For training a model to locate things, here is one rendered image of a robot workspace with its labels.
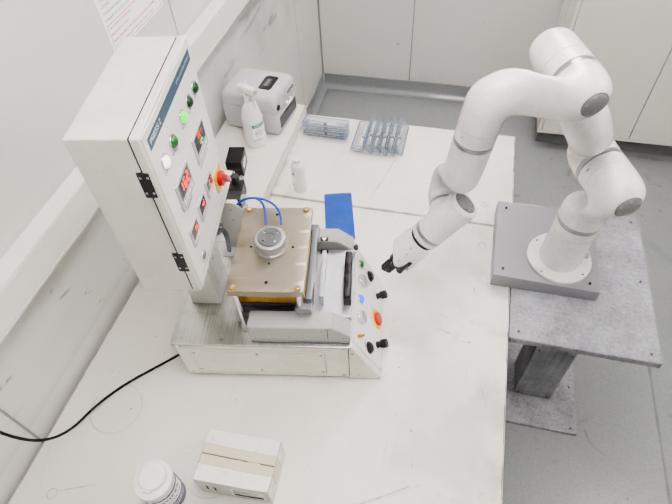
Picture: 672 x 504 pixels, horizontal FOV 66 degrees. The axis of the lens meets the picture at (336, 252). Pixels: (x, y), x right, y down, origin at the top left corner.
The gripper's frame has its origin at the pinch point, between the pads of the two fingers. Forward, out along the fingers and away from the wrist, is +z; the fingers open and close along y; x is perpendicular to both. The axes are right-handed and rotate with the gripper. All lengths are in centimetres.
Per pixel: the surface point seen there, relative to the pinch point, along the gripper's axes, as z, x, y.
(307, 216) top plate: -6.0, -30.7, 1.9
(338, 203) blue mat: 20.8, -6.4, -38.7
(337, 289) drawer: 1.0, -16.3, 14.7
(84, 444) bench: 56, -57, 50
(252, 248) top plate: 1.2, -41.0, 12.8
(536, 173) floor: 21, 124, -139
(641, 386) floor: 11, 139, -8
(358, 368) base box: 10.7, -2.6, 29.1
